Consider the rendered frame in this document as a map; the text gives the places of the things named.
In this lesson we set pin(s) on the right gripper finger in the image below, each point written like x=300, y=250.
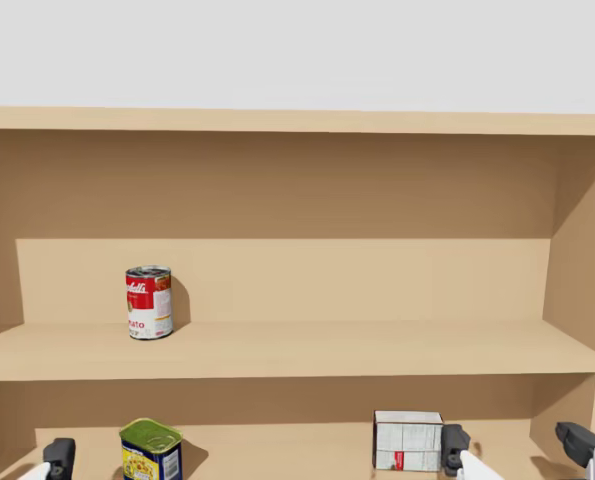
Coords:
x=456, y=442
x=579, y=442

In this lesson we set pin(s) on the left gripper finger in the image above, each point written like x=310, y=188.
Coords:
x=59, y=455

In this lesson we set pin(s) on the green and blue rectangular can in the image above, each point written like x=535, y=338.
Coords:
x=149, y=452

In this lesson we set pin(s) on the red and white can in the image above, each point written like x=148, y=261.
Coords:
x=147, y=305

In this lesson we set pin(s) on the red and white carton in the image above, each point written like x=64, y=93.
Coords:
x=407, y=442

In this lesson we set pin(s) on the pale wooden shelf unit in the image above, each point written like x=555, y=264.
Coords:
x=327, y=280

